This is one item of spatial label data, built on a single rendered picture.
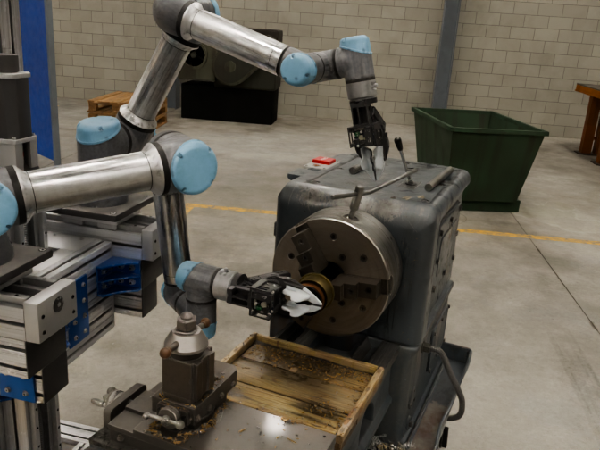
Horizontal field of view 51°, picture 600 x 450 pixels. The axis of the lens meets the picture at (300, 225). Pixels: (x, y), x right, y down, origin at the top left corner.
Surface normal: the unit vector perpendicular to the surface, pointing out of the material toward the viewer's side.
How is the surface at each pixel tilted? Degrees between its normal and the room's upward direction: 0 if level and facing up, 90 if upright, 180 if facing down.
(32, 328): 90
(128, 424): 0
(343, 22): 90
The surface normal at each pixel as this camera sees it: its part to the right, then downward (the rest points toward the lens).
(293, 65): -0.35, 0.27
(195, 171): 0.65, 0.26
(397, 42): -0.11, 0.30
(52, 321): 0.97, 0.14
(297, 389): 0.07, -0.95
